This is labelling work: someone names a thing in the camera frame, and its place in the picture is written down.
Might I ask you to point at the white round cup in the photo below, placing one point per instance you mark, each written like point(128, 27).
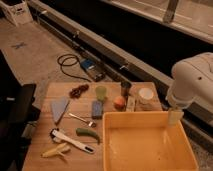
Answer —
point(145, 95)

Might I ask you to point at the blue power device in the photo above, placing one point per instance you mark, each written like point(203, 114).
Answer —
point(92, 69)

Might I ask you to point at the green chili pepper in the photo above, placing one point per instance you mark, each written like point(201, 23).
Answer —
point(87, 132)

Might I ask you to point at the yellow plastic bin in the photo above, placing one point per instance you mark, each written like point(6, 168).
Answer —
point(144, 141)

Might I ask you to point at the white black-handled tool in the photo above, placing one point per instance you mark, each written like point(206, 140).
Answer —
point(76, 143)

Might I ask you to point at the blue sponge block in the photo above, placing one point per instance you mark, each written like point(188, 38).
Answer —
point(97, 110)

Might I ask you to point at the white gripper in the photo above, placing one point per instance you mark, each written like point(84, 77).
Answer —
point(174, 115)

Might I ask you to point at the yellow banana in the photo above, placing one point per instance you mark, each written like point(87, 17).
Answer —
point(58, 150)

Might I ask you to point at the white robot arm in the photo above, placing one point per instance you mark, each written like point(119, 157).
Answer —
point(191, 77)

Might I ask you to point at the orange peach fruit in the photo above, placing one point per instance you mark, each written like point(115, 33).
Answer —
point(119, 102)

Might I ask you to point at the metal spoon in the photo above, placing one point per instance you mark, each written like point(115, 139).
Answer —
point(89, 123)

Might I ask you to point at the blue triangular cloth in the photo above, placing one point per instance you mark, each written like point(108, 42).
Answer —
point(58, 107)

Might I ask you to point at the green plastic cup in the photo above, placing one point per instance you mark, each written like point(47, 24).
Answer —
point(100, 93)

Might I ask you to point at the white cardboard box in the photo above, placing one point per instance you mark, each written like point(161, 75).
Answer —
point(17, 14)

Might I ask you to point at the dark metal cup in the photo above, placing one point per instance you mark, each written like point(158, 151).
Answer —
point(125, 88)

